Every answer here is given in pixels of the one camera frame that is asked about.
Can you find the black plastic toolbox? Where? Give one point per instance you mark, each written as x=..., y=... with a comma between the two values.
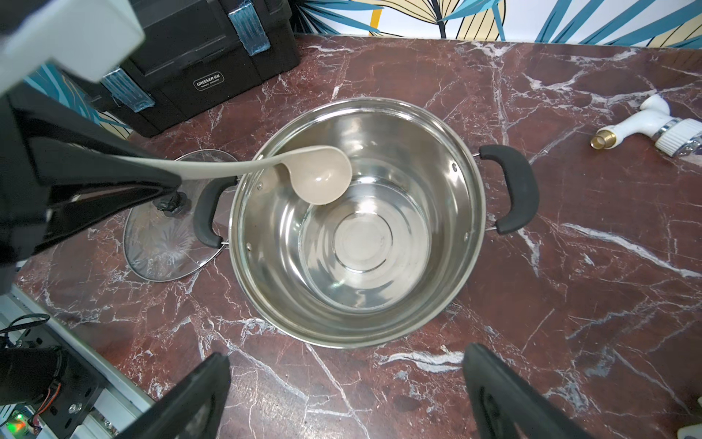
x=196, y=55

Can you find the white faucet tap fitting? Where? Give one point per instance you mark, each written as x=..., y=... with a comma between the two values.
x=673, y=136

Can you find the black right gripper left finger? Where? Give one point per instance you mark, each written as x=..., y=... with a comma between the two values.
x=192, y=409

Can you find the glass pot lid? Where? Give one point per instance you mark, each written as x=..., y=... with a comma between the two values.
x=160, y=244

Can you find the stainless steel pot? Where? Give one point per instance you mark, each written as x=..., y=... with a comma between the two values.
x=386, y=257

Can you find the green circuit board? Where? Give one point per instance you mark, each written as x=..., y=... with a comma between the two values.
x=17, y=427

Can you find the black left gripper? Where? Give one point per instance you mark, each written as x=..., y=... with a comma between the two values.
x=43, y=139

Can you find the white pipe elbow fitting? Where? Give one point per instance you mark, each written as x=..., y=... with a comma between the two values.
x=693, y=431

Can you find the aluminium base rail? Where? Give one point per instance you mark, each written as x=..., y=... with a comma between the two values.
x=63, y=387

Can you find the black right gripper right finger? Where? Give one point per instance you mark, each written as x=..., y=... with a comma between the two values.
x=506, y=406

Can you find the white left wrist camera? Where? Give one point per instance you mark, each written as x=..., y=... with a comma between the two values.
x=86, y=38

